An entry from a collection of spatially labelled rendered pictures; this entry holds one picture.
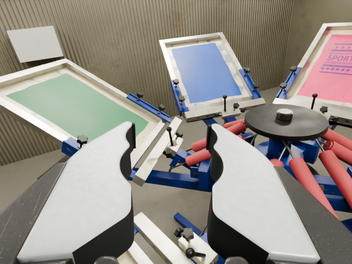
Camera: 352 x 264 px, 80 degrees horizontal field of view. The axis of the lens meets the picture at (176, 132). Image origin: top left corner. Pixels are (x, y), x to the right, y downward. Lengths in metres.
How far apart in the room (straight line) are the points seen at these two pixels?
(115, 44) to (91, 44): 0.34
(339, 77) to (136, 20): 2.80
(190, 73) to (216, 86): 0.23
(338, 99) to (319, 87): 0.15
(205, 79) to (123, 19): 2.17
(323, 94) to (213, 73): 0.77
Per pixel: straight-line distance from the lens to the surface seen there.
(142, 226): 0.90
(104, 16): 3.58
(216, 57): 1.94
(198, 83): 1.70
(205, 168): 1.09
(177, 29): 3.91
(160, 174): 1.27
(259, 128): 0.88
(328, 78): 1.82
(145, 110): 1.38
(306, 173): 0.85
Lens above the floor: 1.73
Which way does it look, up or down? 29 degrees down
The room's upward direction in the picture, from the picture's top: 7 degrees counter-clockwise
